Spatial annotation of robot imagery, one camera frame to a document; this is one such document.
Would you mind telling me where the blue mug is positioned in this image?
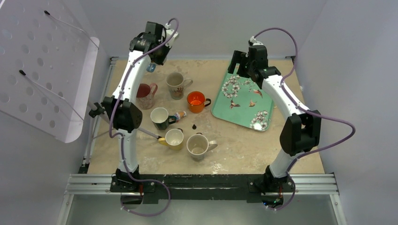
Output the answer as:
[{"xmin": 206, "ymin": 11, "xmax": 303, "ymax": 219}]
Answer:
[{"xmin": 146, "ymin": 63, "xmax": 156, "ymax": 73}]

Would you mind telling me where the cream mug with coral print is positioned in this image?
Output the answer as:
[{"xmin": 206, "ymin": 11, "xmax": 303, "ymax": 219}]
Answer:
[{"xmin": 166, "ymin": 72, "xmax": 193, "ymax": 100}]

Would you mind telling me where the pink halloween mug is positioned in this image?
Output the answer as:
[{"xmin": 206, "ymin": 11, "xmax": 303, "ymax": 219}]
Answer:
[{"xmin": 136, "ymin": 83, "xmax": 158, "ymax": 110}]

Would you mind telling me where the orange mug black handle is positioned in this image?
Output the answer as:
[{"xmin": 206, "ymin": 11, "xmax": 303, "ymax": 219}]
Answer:
[{"xmin": 187, "ymin": 91, "xmax": 212, "ymax": 113}]

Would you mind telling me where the dark teal mug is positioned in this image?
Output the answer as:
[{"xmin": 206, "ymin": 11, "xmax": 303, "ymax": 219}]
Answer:
[{"xmin": 150, "ymin": 107, "xmax": 177, "ymax": 130}]

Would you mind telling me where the yellow mug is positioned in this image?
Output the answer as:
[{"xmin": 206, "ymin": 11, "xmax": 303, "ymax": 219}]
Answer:
[{"xmin": 158, "ymin": 128, "xmax": 184, "ymax": 150}]

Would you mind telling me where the beige dragon print mug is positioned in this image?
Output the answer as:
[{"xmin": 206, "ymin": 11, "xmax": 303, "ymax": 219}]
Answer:
[{"xmin": 186, "ymin": 133, "xmax": 218, "ymax": 161}]

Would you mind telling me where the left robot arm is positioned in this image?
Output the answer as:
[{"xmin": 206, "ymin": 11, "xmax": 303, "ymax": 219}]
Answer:
[{"xmin": 101, "ymin": 18, "xmax": 178, "ymax": 192}]

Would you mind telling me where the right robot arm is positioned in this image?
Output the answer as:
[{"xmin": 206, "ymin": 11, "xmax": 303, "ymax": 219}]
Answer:
[{"xmin": 228, "ymin": 45, "xmax": 321, "ymax": 191}]

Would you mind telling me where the green floral tray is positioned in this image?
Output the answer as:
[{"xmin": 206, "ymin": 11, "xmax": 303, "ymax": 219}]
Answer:
[{"xmin": 211, "ymin": 64, "xmax": 274, "ymax": 132}]

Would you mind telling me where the ice cream cone toy figure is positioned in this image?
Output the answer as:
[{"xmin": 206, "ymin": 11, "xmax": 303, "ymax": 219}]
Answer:
[{"xmin": 174, "ymin": 111, "xmax": 187, "ymax": 122}]

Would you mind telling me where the white perforated panel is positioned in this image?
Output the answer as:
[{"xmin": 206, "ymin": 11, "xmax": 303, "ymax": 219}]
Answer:
[{"xmin": 0, "ymin": 0, "xmax": 100, "ymax": 143}]

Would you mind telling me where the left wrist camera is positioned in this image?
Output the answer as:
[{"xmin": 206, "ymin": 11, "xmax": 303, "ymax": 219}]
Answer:
[{"xmin": 165, "ymin": 29, "xmax": 179, "ymax": 49}]

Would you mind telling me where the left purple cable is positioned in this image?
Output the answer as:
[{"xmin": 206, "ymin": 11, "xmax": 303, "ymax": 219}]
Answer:
[{"xmin": 108, "ymin": 17, "xmax": 180, "ymax": 218}]

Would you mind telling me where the purple cable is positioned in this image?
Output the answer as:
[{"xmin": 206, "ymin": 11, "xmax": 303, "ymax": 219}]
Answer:
[
  {"xmin": 250, "ymin": 27, "xmax": 356, "ymax": 212},
  {"xmin": 108, "ymin": 17, "xmax": 180, "ymax": 218}
]

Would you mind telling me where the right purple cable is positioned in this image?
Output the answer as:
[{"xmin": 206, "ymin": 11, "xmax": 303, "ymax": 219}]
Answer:
[{"xmin": 250, "ymin": 27, "xmax": 356, "ymax": 212}]

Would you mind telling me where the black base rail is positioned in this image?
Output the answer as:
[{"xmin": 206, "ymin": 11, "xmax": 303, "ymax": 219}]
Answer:
[{"xmin": 109, "ymin": 172, "xmax": 294, "ymax": 204}]

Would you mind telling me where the aluminium frame rail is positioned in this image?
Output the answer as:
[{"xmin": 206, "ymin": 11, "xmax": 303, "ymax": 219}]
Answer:
[{"xmin": 64, "ymin": 174, "xmax": 339, "ymax": 195}]

